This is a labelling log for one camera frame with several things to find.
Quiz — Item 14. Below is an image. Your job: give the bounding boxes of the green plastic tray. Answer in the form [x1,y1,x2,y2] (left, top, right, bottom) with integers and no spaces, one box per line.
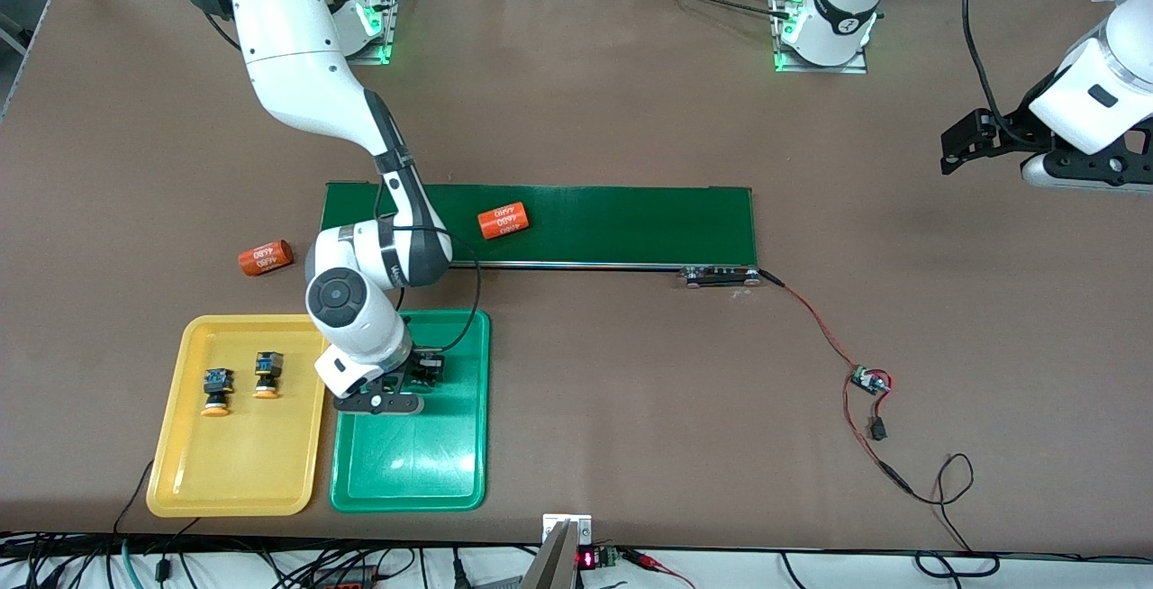
[330,308,492,513]

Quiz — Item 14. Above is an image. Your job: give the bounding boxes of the grey metal bar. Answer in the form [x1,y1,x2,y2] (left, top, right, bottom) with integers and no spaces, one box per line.
[521,521,578,589]

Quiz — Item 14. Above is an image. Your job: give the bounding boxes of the yellow plastic tray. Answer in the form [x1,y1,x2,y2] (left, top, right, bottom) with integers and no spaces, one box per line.
[146,313,333,518]

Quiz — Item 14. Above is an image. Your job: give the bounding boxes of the green conveyor belt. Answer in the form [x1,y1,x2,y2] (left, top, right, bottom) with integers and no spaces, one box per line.
[317,181,764,289]

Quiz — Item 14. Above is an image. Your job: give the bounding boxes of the yellow mushroom push button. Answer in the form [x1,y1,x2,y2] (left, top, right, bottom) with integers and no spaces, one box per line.
[200,368,232,416]
[253,351,284,400]

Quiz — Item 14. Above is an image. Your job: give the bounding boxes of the silver metal bracket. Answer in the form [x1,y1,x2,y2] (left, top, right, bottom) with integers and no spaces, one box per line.
[541,513,594,545]

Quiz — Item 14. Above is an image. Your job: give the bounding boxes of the black cable by tray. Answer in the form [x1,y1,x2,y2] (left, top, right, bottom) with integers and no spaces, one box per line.
[113,460,156,538]

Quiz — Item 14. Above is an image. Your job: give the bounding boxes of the red clip leads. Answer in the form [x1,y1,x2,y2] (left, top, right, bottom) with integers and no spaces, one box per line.
[622,548,699,589]

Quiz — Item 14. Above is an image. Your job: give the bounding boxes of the thin black cable loop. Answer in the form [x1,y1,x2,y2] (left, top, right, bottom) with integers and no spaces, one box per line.
[905,452,1001,579]

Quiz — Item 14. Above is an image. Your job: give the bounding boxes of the red and black wire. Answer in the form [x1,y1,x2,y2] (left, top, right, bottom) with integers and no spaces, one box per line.
[759,269,918,495]

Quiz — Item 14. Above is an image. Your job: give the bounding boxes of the orange printed cylinder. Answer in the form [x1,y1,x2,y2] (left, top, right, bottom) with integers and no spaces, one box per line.
[238,240,295,278]
[477,202,531,240]

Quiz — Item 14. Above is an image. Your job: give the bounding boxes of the orange power strip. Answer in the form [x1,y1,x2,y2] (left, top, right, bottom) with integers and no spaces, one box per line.
[311,565,381,589]

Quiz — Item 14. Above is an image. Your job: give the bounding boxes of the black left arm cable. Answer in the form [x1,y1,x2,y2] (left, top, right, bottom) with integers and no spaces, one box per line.
[960,0,1028,149]

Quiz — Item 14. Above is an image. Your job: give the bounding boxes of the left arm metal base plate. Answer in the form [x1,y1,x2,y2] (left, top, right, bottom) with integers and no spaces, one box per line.
[773,0,870,75]

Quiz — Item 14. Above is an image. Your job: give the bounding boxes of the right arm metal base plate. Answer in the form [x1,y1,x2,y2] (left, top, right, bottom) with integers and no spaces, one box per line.
[347,0,402,66]

